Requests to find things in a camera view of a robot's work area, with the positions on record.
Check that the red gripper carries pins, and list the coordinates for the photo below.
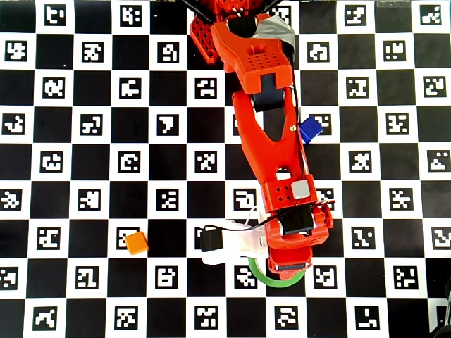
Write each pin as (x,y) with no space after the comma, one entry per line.
(291,267)

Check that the blue cube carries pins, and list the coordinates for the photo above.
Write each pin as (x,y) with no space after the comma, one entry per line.
(313,128)

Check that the orange cube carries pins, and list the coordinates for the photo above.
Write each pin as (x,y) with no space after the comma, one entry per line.
(136,243)

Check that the red robot arm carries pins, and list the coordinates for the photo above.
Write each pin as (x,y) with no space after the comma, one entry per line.
(271,151)

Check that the small gray square sensor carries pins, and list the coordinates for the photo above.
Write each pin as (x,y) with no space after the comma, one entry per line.
(300,189)

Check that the black white marker mat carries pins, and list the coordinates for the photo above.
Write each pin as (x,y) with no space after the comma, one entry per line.
(53,176)

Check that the clear tape strip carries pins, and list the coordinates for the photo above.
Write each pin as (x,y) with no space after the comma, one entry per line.
(393,3)

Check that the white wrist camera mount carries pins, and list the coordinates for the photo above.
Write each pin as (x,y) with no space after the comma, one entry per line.
(239,243)

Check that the gray duct tape patch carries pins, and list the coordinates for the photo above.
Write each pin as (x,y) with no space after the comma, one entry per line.
(278,30)

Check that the red lattice base plate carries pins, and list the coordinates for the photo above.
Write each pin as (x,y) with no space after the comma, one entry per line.
(203,38)

